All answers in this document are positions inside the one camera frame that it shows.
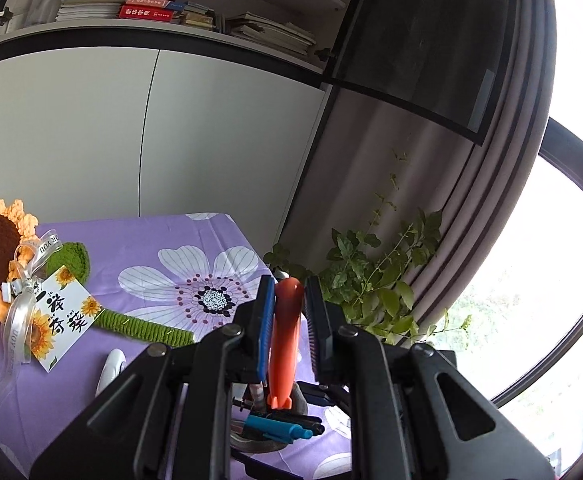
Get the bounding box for stack of small books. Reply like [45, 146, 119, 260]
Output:
[178, 2, 218, 31]

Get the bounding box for purple floral tablecloth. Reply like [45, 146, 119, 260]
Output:
[0, 212, 356, 480]

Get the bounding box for white correction pen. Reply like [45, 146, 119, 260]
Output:
[95, 348, 128, 397]

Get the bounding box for grey shelf pen cup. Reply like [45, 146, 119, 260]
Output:
[21, 0, 65, 29]

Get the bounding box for stack of red books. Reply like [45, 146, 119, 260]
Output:
[117, 0, 185, 25]

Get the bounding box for blue pen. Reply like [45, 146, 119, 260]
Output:
[245, 412, 319, 442]

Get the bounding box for stack of paper booklets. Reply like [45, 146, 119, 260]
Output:
[225, 11, 317, 59]

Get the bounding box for black pen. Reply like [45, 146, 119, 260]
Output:
[270, 409, 325, 435]

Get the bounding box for white dotted pen holder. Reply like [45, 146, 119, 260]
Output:
[229, 384, 323, 457]

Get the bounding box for white satin ribbon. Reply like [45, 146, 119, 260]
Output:
[0, 227, 65, 367]

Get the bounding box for white bookcase cabinet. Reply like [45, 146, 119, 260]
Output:
[0, 0, 353, 282]

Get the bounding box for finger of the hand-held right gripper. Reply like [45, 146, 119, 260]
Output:
[297, 381, 349, 407]

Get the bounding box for green potted plant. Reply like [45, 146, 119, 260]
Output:
[264, 149, 473, 349]

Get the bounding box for black window frame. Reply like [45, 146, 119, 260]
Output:
[490, 117, 583, 407]

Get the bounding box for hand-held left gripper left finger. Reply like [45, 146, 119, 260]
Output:
[29, 275, 276, 480]

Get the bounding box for pink grey curtain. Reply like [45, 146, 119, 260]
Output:
[280, 0, 558, 313]

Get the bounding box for dark glass cabinet door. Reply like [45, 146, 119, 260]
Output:
[320, 0, 528, 147]

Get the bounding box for orange pen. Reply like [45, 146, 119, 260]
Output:
[266, 276, 303, 410]

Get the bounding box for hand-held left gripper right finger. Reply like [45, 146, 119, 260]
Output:
[305, 276, 555, 480]

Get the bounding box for white sunflower gift tag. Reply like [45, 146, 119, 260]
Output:
[35, 265, 104, 374]

